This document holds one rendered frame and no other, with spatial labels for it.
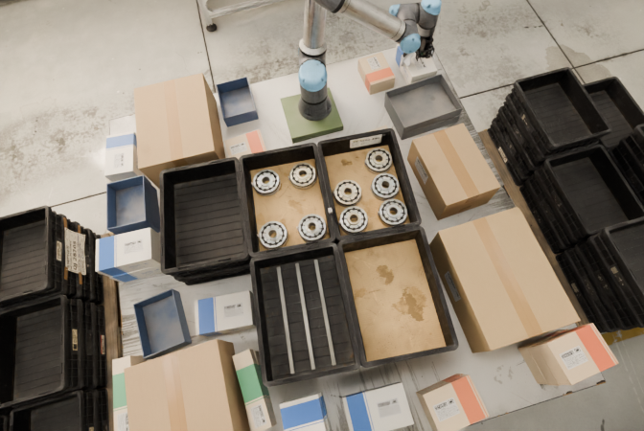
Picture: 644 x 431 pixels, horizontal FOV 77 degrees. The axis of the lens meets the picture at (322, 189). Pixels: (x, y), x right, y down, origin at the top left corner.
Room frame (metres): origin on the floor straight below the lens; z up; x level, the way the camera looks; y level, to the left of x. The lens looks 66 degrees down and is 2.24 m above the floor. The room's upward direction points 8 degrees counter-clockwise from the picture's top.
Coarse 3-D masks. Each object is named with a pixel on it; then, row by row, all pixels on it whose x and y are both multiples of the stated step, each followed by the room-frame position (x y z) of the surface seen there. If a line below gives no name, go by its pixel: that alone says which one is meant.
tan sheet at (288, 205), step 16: (256, 192) 0.67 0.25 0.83; (288, 192) 0.65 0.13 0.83; (304, 192) 0.64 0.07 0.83; (320, 192) 0.63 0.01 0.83; (256, 208) 0.60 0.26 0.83; (272, 208) 0.59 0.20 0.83; (288, 208) 0.58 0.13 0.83; (304, 208) 0.57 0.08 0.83; (320, 208) 0.56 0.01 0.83; (288, 224) 0.52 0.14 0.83; (288, 240) 0.45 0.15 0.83; (304, 240) 0.44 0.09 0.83
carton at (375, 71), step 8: (376, 56) 1.30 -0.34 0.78; (360, 64) 1.27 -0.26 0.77; (368, 64) 1.26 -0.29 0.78; (376, 64) 1.25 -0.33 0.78; (384, 64) 1.25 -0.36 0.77; (360, 72) 1.26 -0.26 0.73; (368, 72) 1.22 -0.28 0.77; (376, 72) 1.21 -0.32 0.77; (384, 72) 1.20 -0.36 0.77; (392, 72) 1.20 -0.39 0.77; (368, 80) 1.17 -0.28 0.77; (376, 80) 1.16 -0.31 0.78; (384, 80) 1.16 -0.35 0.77; (392, 80) 1.16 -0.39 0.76; (368, 88) 1.16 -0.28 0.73; (376, 88) 1.15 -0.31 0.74; (384, 88) 1.16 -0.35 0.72
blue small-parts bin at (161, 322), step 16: (144, 304) 0.32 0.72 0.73; (160, 304) 0.31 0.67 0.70; (176, 304) 0.29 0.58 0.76; (144, 320) 0.26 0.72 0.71; (160, 320) 0.25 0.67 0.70; (176, 320) 0.25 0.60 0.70; (144, 336) 0.20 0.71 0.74; (160, 336) 0.20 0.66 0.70; (176, 336) 0.19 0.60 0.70; (144, 352) 0.14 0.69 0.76; (160, 352) 0.13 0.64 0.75
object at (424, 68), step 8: (400, 48) 1.30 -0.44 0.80; (400, 56) 1.28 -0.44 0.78; (400, 64) 1.26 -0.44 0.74; (416, 64) 1.20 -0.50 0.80; (424, 64) 1.19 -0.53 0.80; (432, 64) 1.19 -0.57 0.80; (408, 72) 1.17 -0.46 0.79; (416, 72) 1.16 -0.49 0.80; (424, 72) 1.15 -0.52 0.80; (432, 72) 1.15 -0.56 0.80; (408, 80) 1.15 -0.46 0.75; (416, 80) 1.14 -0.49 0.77
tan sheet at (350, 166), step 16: (336, 160) 0.76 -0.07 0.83; (352, 160) 0.75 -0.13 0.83; (336, 176) 0.69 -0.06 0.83; (352, 176) 0.68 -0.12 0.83; (368, 176) 0.67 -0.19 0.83; (368, 192) 0.60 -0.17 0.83; (400, 192) 0.58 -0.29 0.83; (336, 208) 0.55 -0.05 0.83; (368, 208) 0.54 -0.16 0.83; (368, 224) 0.47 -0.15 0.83
